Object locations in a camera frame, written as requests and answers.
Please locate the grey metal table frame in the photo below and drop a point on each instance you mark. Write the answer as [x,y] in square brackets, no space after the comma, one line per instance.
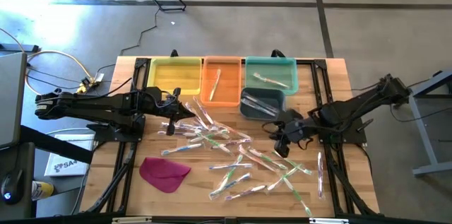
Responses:
[429,146]

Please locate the blue toothbrush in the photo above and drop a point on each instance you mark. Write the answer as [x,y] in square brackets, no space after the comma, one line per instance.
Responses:
[229,166]
[234,181]
[263,101]
[182,148]
[257,108]

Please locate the teal plastic bin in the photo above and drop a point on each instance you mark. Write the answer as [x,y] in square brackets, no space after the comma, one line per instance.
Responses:
[275,66]

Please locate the magenta cloth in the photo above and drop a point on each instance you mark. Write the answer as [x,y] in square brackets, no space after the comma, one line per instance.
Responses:
[162,174]

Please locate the orange toothbrush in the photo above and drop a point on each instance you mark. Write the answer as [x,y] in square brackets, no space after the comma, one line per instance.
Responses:
[257,158]
[233,130]
[270,80]

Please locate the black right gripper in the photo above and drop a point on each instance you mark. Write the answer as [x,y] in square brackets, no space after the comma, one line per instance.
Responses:
[295,126]

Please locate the black metal bar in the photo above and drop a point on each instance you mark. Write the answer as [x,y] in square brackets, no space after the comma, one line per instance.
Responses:
[21,48]

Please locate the grey laptop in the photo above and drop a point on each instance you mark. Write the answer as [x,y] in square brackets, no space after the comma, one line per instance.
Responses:
[12,100]

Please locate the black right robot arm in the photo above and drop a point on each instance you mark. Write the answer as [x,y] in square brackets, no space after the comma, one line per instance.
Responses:
[353,105]

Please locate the black computer mouse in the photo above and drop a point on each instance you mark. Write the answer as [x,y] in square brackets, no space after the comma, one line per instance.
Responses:
[11,187]

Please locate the yellow can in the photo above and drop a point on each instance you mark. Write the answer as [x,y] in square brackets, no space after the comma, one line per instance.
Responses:
[43,190]

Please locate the white printed box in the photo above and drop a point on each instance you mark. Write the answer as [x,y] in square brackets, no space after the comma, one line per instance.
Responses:
[67,165]

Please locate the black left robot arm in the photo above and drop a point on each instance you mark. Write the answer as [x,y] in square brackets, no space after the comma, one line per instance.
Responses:
[88,105]

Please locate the yellow plastic bin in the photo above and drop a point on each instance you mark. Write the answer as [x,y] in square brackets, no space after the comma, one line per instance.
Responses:
[173,75]

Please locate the black clamp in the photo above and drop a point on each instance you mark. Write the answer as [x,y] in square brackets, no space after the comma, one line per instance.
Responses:
[174,53]
[278,53]

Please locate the silver aluminium bar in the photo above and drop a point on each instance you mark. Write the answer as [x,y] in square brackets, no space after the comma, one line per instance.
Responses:
[132,220]
[328,221]

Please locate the dark green plastic basket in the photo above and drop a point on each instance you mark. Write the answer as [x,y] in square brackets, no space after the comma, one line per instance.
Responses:
[263,90]

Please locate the orange plastic bin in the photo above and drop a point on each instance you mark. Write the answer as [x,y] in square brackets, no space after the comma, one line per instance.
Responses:
[229,93]

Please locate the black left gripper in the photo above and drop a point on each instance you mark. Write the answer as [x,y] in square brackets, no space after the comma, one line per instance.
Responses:
[159,105]

